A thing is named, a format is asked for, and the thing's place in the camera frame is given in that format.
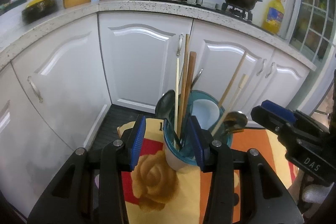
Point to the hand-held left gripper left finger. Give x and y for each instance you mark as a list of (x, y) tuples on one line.
[(137, 140)]

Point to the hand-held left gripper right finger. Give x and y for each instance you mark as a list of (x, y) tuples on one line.
[(195, 142)]

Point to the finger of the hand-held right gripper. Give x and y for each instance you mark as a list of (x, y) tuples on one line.
[(265, 117), (278, 108)]

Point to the floral utensil holder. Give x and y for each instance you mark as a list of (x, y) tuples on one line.
[(174, 158)]

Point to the silver spoon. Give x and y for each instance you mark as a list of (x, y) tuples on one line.
[(236, 120), (165, 106)]

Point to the pale wooden chopstick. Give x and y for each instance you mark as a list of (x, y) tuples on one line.
[(177, 87), (242, 81)]

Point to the light brown wooden chopstick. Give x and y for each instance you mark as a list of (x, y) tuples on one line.
[(233, 77)]

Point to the person's right hand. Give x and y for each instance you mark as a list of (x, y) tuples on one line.
[(313, 192)]

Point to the white cabinet door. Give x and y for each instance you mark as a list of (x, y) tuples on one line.
[(136, 69), (73, 82), (288, 82), (15, 134), (218, 69)]

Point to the black ribbed floor mat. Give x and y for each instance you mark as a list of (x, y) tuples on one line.
[(113, 121)]

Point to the printed blanket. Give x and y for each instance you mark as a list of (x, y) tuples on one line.
[(155, 176)]

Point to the yellow oil bottle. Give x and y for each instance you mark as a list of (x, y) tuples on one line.
[(274, 16)]

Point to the glass door cabinet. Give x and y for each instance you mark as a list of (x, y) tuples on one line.
[(312, 16)]

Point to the speckled stone countertop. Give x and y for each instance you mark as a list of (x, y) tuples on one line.
[(118, 5)]

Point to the black pot yellow lid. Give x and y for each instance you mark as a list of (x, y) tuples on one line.
[(39, 10)]

